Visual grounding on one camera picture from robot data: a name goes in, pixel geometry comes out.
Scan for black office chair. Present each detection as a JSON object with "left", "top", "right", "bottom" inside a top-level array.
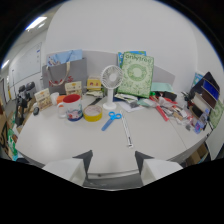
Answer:
[{"left": 13, "top": 81, "right": 36, "bottom": 127}]

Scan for yellow small box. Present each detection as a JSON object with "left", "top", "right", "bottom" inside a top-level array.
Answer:
[{"left": 86, "top": 76, "right": 103, "bottom": 92}]

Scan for white-and-red mug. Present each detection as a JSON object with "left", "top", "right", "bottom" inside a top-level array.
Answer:
[{"left": 56, "top": 93, "right": 84, "bottom": 122}]

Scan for red flat strip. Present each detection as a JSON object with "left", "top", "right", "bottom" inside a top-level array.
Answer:
[{"left": 149, "top": 96, "right": 170, "bottom": 122}]

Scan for blue scissors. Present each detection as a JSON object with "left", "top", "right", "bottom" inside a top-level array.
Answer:
[{"left": 100, "top": 111, "right": 123, "bottom": 132}]

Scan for whiteboard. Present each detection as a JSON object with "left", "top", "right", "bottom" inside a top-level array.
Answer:
[{"left": 11, "top": 42, "right": 43, "bottom": 87}]

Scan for white pen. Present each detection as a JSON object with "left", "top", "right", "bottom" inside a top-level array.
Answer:
[{"left": 119, "top": 110, "right": 134, "bottom": 149}]

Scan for beige patterned box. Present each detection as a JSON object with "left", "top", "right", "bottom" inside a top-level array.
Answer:
[
  {"left": 64, "top": 80, "right": 83, "bottom": 98},
  {"left": 34, "top": 87, "right": 54, "bottom": 111}
]

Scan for teal paper sheet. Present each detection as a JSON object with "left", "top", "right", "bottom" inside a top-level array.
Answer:
[{"left": 150, "top": 81, "right": 175, "bottom": 94}]

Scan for orange bowl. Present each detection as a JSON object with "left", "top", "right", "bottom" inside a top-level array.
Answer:
[{"left": 56, "top": 94, "right": 68, "bottom": 105}]

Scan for ceiling light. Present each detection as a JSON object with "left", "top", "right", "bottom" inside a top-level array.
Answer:
[{"left": 25, "top": 16, "right": 48, "bottom": 32}]

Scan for blue poster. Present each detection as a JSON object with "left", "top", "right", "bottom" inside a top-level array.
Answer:
[{"left": 192, "top": 72, "right": 205, "bottom": 88}]

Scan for white cup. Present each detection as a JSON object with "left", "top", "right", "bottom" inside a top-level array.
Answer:
[{"left": 49, "top": 91, "right": 60, "bottom": 105}]

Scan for grey paper gift bag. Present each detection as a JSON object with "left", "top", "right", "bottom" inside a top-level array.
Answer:
[{"left": 41, "top": 56, "right": 88, "bottom": 94}]

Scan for white desk fan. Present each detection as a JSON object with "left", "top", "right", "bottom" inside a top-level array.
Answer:
[{"left": 100, "top": 64, "right": 125, "bottom": 111}]

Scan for green Onlytree box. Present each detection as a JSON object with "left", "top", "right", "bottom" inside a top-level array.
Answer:
[{"left": 116, "top": 51, "right": 155, "bottom": 99}]

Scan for green patterned card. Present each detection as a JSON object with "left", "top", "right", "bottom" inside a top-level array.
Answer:
[{"left": 208, "top": 98, "right": 224, "bottom": 130}]

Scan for yellow tape roll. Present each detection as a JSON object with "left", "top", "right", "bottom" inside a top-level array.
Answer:
[{"left": 82, "top": 105, "right": 104, "bottom": 123}]

